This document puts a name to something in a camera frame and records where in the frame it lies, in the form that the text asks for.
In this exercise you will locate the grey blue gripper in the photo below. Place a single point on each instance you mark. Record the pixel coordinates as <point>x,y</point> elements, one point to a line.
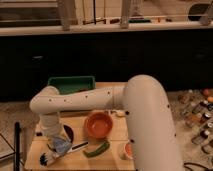
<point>60,145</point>

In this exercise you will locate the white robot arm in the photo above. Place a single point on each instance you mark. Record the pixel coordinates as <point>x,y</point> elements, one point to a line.
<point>149,119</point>

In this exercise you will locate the dark purple bowl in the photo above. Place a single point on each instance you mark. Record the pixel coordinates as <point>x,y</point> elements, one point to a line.
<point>69,132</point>

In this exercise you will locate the orange bowl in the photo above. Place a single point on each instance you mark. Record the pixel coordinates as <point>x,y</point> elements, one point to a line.
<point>98,125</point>

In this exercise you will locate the black bristle brush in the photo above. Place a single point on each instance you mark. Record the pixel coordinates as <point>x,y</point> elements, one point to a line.
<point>48,158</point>

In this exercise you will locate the green pepper vegetable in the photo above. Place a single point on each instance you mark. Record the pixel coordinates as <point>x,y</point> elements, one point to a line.
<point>101,149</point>

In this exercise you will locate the black metal stand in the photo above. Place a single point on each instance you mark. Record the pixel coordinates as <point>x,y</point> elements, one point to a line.
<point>16,147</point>

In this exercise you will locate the wooden cutting board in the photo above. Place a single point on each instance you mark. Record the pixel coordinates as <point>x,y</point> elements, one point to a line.
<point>51,125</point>

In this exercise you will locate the green plastic bin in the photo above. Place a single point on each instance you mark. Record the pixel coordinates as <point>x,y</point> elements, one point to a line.
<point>72,84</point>

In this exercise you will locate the small orange white cup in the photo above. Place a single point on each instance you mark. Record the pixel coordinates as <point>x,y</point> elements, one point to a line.
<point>126,151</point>

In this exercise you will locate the spice jar rack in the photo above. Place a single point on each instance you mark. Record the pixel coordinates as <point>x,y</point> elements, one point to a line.
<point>196,113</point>

